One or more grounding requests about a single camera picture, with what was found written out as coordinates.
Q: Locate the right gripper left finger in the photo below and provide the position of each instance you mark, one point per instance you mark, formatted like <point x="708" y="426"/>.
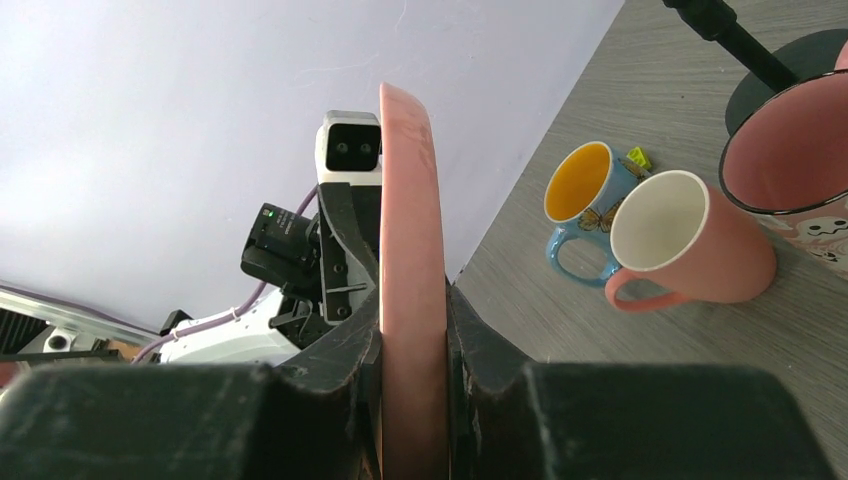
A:
<point x="304" y="419"/>

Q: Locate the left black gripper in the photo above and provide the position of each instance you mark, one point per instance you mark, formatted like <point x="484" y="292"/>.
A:
<point x="283" y="250"/>

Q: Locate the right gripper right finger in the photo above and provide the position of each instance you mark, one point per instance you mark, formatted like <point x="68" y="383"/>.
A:
<point x="512" y="417"/>

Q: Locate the large pink cream plate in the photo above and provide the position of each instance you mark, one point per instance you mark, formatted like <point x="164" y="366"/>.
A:
<point x="412" y="304"/>

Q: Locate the blue butterfly mug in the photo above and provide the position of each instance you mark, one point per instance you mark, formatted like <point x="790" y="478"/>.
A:
<point x="582" y="198"/>

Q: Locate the plain pink mug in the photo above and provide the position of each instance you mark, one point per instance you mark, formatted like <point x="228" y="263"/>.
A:
<point x="679" y="239"/>

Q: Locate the pink patterned mug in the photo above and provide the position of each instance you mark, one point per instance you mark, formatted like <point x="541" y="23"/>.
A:
<point x="787" y="165"/>

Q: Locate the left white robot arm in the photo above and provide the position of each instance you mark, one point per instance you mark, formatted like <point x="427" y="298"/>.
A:
<point x="241" y="334"/>

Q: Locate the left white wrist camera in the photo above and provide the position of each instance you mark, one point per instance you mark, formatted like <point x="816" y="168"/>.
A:
<point x="348" y="149"/>

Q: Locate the aluminium frame rail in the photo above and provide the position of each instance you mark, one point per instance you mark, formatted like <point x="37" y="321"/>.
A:
<point x="37" y="332"/>

